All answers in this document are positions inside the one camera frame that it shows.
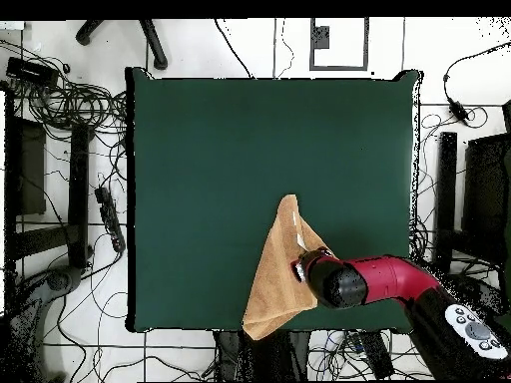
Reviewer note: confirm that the black box device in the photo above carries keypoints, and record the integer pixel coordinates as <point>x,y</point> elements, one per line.
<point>32,72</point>

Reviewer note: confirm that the grey floor frame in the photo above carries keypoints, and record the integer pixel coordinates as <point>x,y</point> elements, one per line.
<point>366,44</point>

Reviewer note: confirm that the dark green table cloth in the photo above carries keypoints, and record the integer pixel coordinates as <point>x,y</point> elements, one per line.
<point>199,139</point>

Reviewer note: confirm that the black round device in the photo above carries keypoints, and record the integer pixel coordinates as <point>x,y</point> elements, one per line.
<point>60,281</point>

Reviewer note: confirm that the orange terry towel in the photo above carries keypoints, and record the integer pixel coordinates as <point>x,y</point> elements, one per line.
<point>275,279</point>

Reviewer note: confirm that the black metal frame stand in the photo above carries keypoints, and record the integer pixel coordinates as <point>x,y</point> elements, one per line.
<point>78,179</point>
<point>447,179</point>

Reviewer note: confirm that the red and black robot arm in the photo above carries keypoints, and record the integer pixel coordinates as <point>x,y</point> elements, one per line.
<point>387,279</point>

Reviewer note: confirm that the black power strip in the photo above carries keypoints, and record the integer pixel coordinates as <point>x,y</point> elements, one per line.
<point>109,217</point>
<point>377,355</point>

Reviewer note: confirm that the dark grey floor plate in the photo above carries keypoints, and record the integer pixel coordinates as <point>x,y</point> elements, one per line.
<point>320,38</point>

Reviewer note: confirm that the black power adapter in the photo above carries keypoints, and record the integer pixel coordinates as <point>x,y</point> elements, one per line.
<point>458,109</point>

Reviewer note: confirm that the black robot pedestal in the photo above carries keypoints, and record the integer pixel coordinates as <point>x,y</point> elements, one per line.
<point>259,355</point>

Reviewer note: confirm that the black tripod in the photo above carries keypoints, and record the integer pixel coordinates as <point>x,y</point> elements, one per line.
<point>155,48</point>

